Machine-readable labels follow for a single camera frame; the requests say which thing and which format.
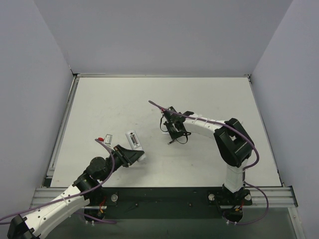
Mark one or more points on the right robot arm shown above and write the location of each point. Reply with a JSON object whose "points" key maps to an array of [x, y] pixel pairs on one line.
{"points": [[233, 142]]}

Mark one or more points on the aluminium frame rail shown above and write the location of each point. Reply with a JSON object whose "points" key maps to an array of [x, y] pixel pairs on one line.
{"points": [[87, 118]]}

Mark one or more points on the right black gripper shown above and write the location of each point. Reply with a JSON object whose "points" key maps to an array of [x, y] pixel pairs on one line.
{"points": [[175, 128]]}

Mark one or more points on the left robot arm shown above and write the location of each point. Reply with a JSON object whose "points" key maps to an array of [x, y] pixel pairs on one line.
{"points": [[43, 219]]}

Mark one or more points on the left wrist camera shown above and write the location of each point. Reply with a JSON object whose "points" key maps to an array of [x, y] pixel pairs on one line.
{"points": [[107, 139]]}

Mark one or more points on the white remote control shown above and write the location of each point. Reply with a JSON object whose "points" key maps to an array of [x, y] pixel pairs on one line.
{"points": [[139, 146]]}

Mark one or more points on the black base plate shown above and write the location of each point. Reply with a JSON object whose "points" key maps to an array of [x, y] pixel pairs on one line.
{"points": [[166, 203]]}

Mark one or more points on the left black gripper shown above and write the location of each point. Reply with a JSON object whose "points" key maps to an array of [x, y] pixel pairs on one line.
{"points": [[123, 157]]}

